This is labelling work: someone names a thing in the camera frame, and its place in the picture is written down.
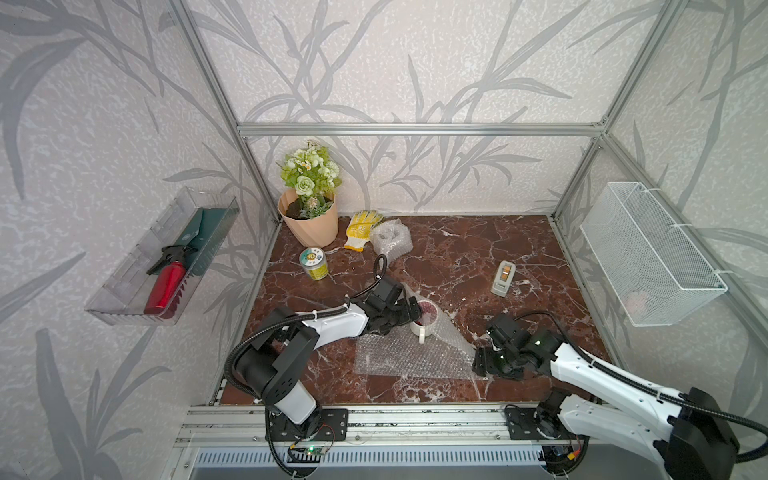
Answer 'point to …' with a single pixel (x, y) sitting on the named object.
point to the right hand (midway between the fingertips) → (479, 368)
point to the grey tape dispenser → (503, 277)
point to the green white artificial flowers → (314, 177)
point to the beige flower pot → (311, 232)
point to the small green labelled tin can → (314, 262)
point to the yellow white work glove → (359, 228)
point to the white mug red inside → (424, 325)
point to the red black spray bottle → (170, 270)
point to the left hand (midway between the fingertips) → (414, 316)
